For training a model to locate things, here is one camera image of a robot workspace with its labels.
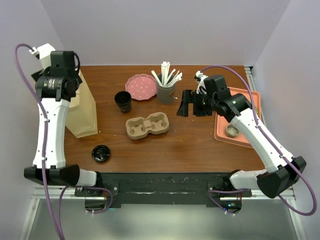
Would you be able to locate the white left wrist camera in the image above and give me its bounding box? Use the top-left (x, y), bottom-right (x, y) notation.
top-left (29, 43), bottom-right (56, 70)

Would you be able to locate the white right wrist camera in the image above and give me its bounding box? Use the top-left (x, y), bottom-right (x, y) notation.
top-left (194, 71), bottom-right (208, 94)

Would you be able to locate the white wrapped straws bundle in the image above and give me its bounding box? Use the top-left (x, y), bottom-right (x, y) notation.
top-left (151, 61), bottom-right (183, 88)

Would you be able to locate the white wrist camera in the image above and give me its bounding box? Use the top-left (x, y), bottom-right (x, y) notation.
top-left (29, 43), bottom-right (56, 70)
top-left (194, 71), bottom-right (208, 94)

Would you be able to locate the cardboard two-cup carrier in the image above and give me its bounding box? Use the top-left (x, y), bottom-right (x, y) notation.
top-left (125, 112), bottom-right (170, 140)

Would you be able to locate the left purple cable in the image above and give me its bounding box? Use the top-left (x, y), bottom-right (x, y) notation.
top-left (14, 43), bottom-right (76, 240)

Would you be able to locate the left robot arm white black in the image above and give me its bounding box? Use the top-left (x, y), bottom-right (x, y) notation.
top-left (24, 51), bottom-right (104, 196)

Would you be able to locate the beige paper bag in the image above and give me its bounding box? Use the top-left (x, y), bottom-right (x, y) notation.
top-left (65, 71), bottom-right (98, 138)

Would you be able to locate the black cup lid on table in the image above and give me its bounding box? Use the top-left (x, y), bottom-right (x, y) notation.
top-left (91, 145), bottom-right (111, 164)

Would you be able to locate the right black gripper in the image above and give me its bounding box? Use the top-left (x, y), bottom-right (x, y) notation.
top-left (176, 89), bottom-right (217, 117)

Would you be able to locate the orange plastic tray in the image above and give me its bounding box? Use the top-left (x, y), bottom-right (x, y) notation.
top-left (214, 91), bottom-right (262, 149)

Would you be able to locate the pink polka dot plate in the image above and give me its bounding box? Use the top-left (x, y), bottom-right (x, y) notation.
top-left (125, 74), bottom-right (157, 101)

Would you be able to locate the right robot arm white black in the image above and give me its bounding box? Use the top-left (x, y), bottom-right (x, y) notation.
top-left (176, 75), bottom-right (307, 199)

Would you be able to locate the grey utensil holder can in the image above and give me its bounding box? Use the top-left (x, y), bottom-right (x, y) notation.
top-left (156, 82), bottom-right (176, 105)

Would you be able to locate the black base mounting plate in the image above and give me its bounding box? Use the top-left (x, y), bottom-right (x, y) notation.
top-left (74, 172), bottom-right (252, 210)

